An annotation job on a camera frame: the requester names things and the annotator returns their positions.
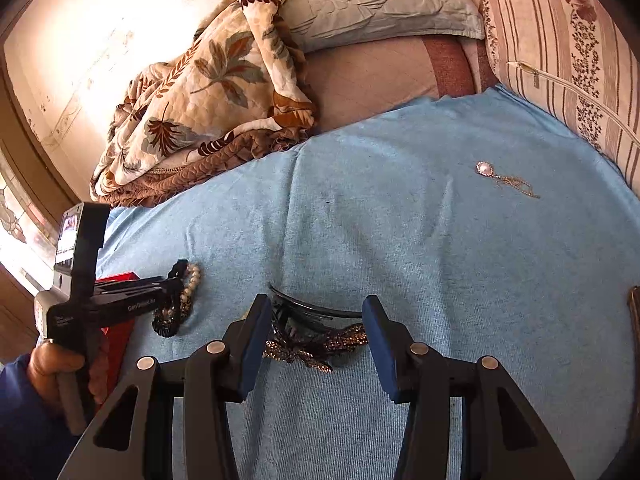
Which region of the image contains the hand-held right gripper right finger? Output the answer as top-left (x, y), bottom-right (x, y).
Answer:
top-left (361, 294), bottom-right (576, 480)

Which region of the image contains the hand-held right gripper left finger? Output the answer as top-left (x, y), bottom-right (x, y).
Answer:
top-left (57, 292), bottom-right (274, 480)

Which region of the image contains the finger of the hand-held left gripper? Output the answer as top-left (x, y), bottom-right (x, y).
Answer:
top-left (161, 291), bottom-right (185, 319)
top-left (95, 275), bottom-right (187, 298)

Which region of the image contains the black lace scrunchie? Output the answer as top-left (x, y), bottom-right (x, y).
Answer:
top-left (151, 259), bottom-right (202, 337)

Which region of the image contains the rhinestone bow hair accessory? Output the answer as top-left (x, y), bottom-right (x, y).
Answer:
top-left (262, 322), bottom-right (372, 374)

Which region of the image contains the red jewelry box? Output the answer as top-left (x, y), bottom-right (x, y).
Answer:
top-left (92, 271), bottom-right (139, 397)

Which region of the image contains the person's left forearm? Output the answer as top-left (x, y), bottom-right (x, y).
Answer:
top-left (0, 352), bottom-right (90, 480)

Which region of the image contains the person's left hand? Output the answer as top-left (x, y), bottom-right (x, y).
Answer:
top-left (27, 336), bottom-right (110, 407)

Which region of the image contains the stained glass window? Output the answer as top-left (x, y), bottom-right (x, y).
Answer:
top-left (0, 155), bottom-right (67, 283)

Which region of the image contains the blue bed sheet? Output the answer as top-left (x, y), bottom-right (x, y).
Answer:
top-left (92, 85), bottom-right (640, 480)

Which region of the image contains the leaf print quilt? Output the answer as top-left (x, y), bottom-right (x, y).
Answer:
top-left (89, 0), bottom-right (321, 209)

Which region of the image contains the brown mattress cover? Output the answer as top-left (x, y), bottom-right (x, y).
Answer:
top-left (299, 35), bottom-right (497, 137)

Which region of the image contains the light blue pillow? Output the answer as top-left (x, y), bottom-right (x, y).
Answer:
top-left (279, 0), bottom-right (487, 54)

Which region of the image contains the striped floral pillow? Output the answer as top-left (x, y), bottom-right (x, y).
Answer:
top-left (479, 0), bottom-right (640, 192)

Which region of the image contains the pearl pendant chain necklace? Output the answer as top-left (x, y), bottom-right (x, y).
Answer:
top-left (475, 160), bottom-right (542, 200)

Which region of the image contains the white cable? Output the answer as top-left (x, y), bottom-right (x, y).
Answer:
top-left (506, 60), bottom-right (640, 149)

